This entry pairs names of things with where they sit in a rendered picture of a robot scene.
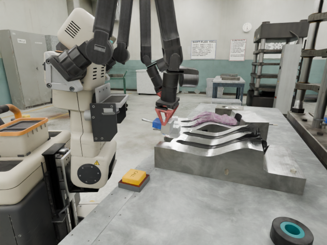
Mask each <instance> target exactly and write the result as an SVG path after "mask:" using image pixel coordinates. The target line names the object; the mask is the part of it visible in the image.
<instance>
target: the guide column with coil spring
mask: <svg viewBox="0 0 327 245"><path fill-rule="evenodd" d="M326 107H327V59H326V63H325V68H324V72H323V76H322V80H321V85H320V89H319V94H318V98H317V103H316V107H315V112H314V116H313V120H312V125H311V127H314V128H322V126H321V125H320V124H321V123H323V121H314V119H324V116H325V111H326Z"/></svg>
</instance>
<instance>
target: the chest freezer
mask: <svg viewBox="0 0 327 245"><path fill-rule="evenodd" d="M158 72H159V75H160V76H161V78H162V79H163V73H161V72H160V71H159V70H158ZM136 75H137V93H138V94H139V95H140V93H144V94H156V92H155V90H154V85H153V83H152V81H151V79H150V78H149V76H148V74H147V72H146V70H136ZM178 92H179V83H178V87H177V94H178Z"/></svg>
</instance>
